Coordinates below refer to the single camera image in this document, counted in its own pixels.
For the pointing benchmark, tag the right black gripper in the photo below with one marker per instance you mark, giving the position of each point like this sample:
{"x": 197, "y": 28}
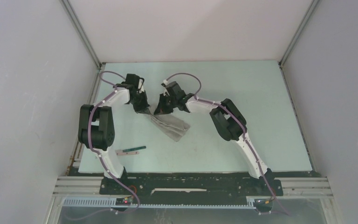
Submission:
{"x": 161, "y": 108}

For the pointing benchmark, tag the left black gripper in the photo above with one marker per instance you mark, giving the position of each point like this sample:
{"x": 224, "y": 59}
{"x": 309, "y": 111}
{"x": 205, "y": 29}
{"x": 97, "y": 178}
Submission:
{"x": 144, "y": 108}

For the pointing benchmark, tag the grey cloth napkin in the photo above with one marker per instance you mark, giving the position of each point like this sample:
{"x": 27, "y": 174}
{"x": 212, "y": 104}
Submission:
{"x": 168, "y": 124}

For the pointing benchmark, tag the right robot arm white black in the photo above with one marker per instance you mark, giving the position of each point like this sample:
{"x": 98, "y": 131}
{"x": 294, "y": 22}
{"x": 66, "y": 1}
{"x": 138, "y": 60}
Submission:
{"x": 227, "y": 119}

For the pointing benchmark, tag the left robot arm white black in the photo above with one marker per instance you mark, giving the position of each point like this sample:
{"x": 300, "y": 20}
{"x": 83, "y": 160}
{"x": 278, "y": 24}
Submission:
{"x": 96, "y": 124}

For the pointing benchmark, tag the left aluminium frame post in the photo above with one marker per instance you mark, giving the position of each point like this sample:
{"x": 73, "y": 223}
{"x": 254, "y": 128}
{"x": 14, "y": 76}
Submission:
{"x": 69, "y": 9}

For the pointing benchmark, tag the aluminium frame post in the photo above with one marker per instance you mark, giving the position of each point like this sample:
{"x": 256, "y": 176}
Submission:
{"x": 301, "y": 27}
{"x": 69, "y": 9}

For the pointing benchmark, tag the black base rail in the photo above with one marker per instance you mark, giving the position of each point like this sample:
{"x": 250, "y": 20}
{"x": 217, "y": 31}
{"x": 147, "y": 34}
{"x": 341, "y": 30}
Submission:
{"x": 195, "y": 189}

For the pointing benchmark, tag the white slotted cable duct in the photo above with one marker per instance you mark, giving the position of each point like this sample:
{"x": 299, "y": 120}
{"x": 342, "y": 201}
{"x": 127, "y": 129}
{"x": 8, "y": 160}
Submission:
{"x": 124, "y": 203}

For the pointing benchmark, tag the right aluminium frame post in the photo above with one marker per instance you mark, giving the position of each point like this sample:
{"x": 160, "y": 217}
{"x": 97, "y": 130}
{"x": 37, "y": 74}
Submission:
{"x": 301, "y": 27}

